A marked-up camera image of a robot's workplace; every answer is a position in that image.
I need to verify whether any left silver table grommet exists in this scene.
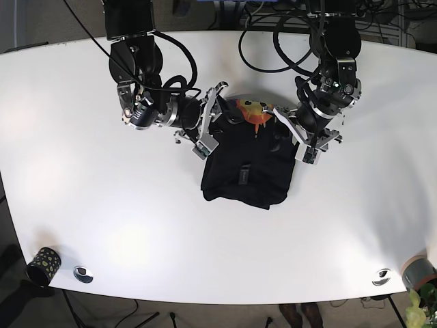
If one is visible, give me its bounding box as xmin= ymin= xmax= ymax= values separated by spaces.
xmin=73 ymin=266 xmax=94 ymax=284

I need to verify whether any black T-shirt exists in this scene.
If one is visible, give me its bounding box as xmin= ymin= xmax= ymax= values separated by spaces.
xmin=201 ymin=98 xmax=298 ymax=210

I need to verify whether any right silver table grommet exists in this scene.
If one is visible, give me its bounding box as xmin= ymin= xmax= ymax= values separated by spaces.
xmin=371 ymin=269 xmax=391 ymax=286

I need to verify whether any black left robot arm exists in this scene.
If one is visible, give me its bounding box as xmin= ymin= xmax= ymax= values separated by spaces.
xmin=263 ymin=1 xmax=362 ymax=165

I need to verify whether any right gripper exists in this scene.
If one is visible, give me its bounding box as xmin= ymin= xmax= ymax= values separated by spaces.
xmin=117 ymin=81 xmax=244 ymax=160

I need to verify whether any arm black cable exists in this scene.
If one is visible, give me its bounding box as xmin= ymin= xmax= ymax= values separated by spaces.
xmin=238 ymin=0 xmax=325 ymax=83
xmin=61 ymin=0 xmax=202 ymax=103

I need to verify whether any grey plant pot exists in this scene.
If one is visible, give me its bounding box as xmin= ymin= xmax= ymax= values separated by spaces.
xmin=401 ymin=255 xmax=436 ymax=291

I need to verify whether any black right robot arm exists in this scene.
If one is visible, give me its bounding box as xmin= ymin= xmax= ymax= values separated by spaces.
xmin=102 ymin=1 xmax=228 ymax=159

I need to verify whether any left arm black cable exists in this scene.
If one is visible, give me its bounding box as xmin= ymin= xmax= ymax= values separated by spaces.
xmin=238 ymin=0 xmax=325 ymax=83

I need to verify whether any green potted plant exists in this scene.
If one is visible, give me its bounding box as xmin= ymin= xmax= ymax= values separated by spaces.
xmin=406 ymin=283 xmax=436 ymax=328

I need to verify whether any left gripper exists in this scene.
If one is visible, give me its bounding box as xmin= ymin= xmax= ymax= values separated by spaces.
xmin=262 ymin=57 xmax=361 ymax=165

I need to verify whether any silver table grommet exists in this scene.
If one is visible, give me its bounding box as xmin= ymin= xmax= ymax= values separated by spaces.
xmin=73 ymin=266 xmax=94 ymax=284
xmin=371 ymin=269 xmax=391 ymax=286

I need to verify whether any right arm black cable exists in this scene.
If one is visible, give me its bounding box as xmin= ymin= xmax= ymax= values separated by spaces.
xmin=61 ymin=0 xmax=202 ymax=103

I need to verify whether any black gold spotted cup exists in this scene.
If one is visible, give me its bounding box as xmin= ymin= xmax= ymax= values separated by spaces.
xmin=26 ymin=247 xmax=62 ymax=287

